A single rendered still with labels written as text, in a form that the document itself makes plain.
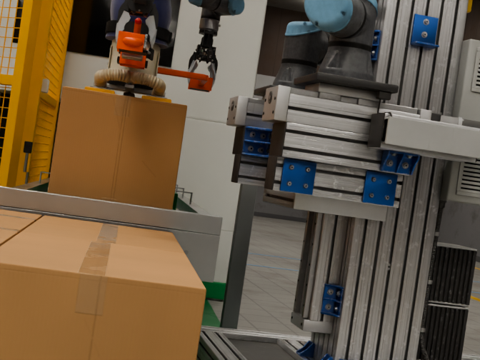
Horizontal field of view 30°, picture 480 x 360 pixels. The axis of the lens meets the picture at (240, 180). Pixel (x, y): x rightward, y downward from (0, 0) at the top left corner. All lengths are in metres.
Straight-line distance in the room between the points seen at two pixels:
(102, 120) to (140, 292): 1.36
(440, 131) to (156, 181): 1.00
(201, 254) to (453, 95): 0.91
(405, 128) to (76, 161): 1.12
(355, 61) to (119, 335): 1.09
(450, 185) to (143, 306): 1.27
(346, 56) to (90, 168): 0.96
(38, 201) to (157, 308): 1.29
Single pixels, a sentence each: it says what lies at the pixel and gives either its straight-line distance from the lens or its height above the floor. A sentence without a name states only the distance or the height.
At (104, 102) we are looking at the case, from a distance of 2.90.
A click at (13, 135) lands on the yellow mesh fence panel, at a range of 3.60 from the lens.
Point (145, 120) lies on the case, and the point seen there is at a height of 0.88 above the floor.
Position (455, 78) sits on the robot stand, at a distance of 2.69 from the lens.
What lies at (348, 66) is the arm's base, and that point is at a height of 1.07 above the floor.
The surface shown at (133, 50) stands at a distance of 2.55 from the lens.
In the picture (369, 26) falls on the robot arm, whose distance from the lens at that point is 2.41.
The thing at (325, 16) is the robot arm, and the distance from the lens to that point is 2.27.
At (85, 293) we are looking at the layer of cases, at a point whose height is 0.51.
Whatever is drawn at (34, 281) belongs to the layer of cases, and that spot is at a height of 0.52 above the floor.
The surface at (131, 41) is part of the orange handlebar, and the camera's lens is 2.54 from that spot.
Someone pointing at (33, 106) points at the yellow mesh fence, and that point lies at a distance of 4.08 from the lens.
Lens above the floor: 0.75
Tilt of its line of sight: level
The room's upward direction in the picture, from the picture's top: 8 degrees clockwise
